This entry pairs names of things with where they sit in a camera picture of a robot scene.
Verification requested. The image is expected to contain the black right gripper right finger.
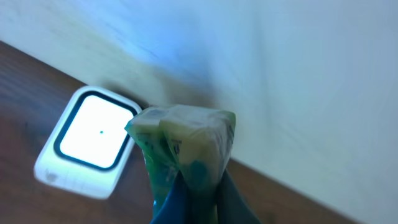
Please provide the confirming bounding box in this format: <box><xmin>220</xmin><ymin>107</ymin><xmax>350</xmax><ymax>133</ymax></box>
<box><xmin>216</xmin><ymin>170</ymin><xmax>261</xmax><ymax>224</ymax></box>

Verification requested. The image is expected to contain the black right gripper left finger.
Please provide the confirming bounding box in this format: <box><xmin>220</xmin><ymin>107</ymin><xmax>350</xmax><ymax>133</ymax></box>
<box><xmin>150</xmin><ymin>172</ymin><xmax>191</xmax><ymax>224</ymax></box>

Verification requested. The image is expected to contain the teal gum box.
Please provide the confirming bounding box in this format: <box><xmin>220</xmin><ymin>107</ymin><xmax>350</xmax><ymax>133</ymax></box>
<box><xmin>125</xmin><ymin>105</ymin><xmax>236</xmax><ymax>223</ymax></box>

